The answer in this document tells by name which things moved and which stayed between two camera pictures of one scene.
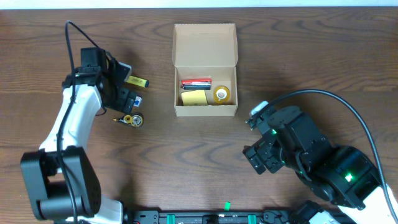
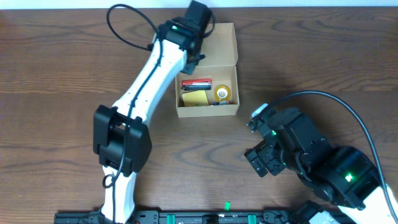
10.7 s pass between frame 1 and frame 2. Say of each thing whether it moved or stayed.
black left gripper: moved
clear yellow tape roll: stayed
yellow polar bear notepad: stayed
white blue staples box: moved
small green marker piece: stayed
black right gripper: stayed
